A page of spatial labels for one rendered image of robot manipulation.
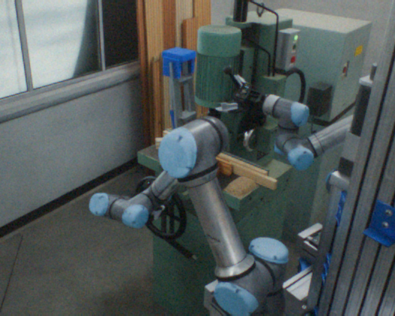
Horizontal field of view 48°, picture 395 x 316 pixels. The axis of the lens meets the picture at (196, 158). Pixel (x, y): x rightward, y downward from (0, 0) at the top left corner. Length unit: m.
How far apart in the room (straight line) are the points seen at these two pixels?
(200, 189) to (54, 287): 1.75
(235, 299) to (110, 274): 1.63
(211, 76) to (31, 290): 1.64
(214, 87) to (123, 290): 1.37
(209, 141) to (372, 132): 0.40
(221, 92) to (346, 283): 0.89
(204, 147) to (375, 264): 0.56
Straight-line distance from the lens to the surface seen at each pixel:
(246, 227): 2.10
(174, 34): 3.60
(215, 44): 1.76
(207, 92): 1.83
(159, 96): 3.37
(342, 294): 1.41
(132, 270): 2.79
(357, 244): 1.30
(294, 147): 1.48
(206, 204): 1.15
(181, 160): 1.10
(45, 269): 2.88
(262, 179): 1.89
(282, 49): 2.01
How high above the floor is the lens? 1.87
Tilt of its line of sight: 28 degrees down
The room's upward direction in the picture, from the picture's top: 3 degrees clockwise
